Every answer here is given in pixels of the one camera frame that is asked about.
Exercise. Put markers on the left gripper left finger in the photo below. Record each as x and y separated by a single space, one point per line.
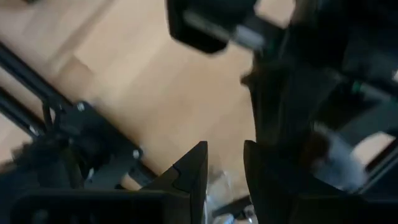
186 193

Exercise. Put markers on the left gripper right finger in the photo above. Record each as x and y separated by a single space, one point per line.
273 199

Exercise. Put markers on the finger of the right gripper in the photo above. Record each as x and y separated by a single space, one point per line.
267 102
304 93

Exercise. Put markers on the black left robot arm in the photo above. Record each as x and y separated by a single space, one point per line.
77 137

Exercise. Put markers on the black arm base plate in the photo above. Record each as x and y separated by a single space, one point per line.
127 165

